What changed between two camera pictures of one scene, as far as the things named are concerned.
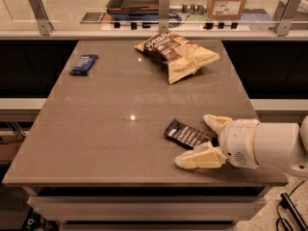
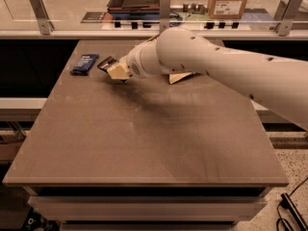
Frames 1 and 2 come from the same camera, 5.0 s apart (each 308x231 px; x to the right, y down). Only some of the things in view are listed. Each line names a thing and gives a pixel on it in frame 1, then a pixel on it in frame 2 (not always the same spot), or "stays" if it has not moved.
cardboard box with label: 226,2 stays
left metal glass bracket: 44,25 stays
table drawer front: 145,208 stays
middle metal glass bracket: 164,8 stays
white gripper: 239,141 → 133,64
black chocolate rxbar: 188,136 → 105,64
